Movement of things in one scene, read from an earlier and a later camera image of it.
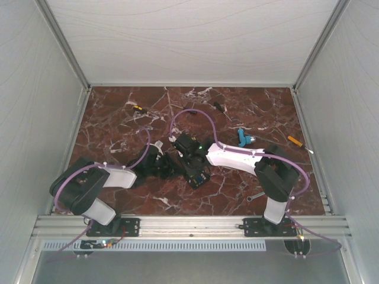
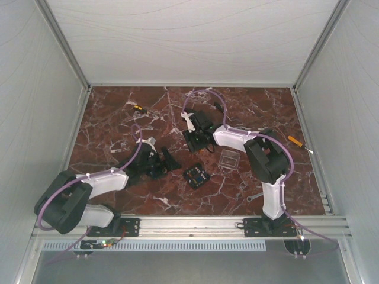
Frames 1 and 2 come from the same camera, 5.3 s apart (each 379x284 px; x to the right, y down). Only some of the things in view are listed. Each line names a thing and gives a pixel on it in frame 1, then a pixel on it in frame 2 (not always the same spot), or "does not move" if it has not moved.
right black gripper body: (189, 167) to (194, 139)
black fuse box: (198, 180) does not move
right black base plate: (262, 228) does not move
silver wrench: (250, 198) does not move
